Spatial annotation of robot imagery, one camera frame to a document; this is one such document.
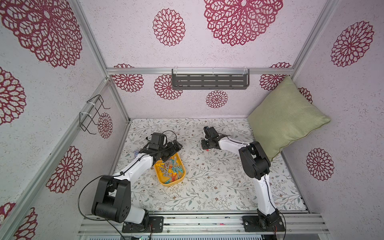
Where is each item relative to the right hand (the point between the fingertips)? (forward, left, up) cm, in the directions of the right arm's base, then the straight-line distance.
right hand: (203, 141), depth 105 cm
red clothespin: (-26, +18, -1) cm, 32 cm away
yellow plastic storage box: (-23, +20, +1) cm, 31 cm away
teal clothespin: (-21, +18, 0) cm, 27 cm away
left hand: (-14, +15, +11) cm, 24 cm away
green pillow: (+1, -46, +24) cm, 51 cm away
